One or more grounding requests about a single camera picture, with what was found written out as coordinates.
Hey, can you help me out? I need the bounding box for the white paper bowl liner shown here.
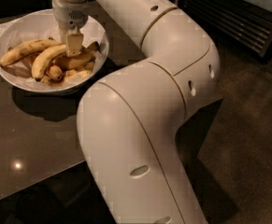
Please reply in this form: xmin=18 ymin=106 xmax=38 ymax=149
xmin=3 ymin=9 xmax=107 ymax=89

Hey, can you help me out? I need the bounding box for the large curved front banana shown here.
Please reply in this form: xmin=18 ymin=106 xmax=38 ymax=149
xmin=31 ymin=44 xmax=66 ymax=81

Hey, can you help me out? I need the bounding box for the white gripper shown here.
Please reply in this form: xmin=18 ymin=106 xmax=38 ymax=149
xmin=52 ymin=0 xmax=88 ymax=57

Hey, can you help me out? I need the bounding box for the dark metal vent grille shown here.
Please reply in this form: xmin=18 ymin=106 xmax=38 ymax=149
xmin=185 ymin=0 xmax=272 ymax=60

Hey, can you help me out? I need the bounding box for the long banana far left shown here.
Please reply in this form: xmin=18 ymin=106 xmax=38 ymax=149
xmin=0 ymin=39 xmax=59 ymax=67

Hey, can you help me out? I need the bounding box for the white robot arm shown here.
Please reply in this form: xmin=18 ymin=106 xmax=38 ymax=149
xmin=52 ymin=0 xmax=220 ymax=224

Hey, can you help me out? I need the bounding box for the banana at bowl bottom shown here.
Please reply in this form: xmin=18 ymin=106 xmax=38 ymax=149
xmin=41 ymin=62 xmax=94 ymax=86

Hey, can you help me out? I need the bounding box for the white bowl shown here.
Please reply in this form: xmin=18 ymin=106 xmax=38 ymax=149
xmin=0 ymin=7 xmax=110 ymax=95

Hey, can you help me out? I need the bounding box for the small brown-tipped banana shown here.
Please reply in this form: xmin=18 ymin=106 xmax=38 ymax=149
xmin=46 ymin=65 xmax=63 ymax=81

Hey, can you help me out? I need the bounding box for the banana behind right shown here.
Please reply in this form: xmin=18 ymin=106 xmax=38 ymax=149
xmin=53 ymin=41 xmax=100 ymax=70

